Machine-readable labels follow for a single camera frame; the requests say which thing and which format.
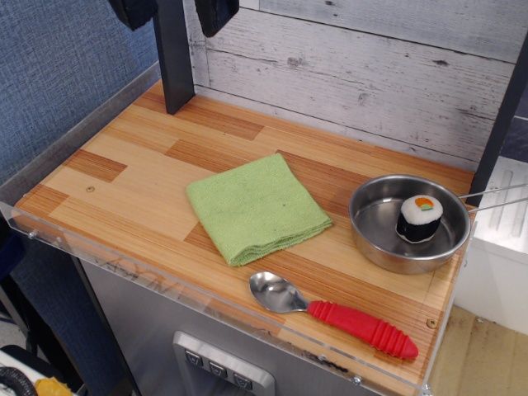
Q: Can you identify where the black corrugated hose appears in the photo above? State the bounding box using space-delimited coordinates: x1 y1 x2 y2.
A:
0 365 37 396

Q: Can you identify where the yellow object bottom left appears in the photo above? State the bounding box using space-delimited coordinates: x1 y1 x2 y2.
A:
35 377 73 396

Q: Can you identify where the steel pan with wire handle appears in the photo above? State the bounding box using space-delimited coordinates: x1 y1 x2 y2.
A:
348 174 506 274

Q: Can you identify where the silver button control panel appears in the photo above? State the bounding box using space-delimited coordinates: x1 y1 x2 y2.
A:
172 331 276 395

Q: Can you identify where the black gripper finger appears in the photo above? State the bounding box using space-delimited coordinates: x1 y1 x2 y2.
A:
109 0 158 31
195 0 239 37

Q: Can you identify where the clear acrylic front guard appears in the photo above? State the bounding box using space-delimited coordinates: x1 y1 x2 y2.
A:
1 180 465 395

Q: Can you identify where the plush sushi roll toy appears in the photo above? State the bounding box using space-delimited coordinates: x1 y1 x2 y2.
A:
395 195 443 243

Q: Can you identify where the green cloth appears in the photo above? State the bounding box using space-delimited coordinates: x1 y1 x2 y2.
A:
186 153 332 266

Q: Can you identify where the white ridged appliance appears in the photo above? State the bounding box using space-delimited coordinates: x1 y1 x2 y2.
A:
455 157 527 334

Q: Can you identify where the dark right frame post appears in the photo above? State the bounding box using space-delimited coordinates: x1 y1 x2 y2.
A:
466 35 527 206

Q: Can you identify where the spoon with red handle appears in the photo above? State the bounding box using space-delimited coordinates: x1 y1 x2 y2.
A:
249 271 419 359

